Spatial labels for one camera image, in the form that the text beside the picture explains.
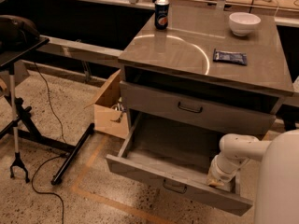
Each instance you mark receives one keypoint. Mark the grey metal drawer cabinet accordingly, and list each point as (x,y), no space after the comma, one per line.
(179,59)

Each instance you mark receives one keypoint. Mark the blue pepsi can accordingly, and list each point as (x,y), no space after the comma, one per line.
(161,14)

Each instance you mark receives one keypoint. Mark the black bag on stand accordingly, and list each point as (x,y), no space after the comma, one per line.
(17,32)

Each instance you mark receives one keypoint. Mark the blue snack packet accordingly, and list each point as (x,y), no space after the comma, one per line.
(230,57)

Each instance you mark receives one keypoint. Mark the grey metal bench rail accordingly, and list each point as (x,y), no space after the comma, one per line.
(82,51)

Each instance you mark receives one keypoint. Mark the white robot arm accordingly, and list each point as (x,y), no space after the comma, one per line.
(277,195)

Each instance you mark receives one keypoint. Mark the grey drawer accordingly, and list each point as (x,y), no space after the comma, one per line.
(175,156)
(198,112)

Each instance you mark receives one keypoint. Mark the white ceramic bowl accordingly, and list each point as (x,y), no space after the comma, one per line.
(242,23)

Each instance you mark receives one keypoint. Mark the grey top drawer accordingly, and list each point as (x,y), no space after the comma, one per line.
(198,112)

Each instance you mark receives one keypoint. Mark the cardboard box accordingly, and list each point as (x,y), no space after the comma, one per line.
(109,114)

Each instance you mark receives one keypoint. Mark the black rolling stand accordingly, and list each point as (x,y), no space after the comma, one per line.
(22,126)

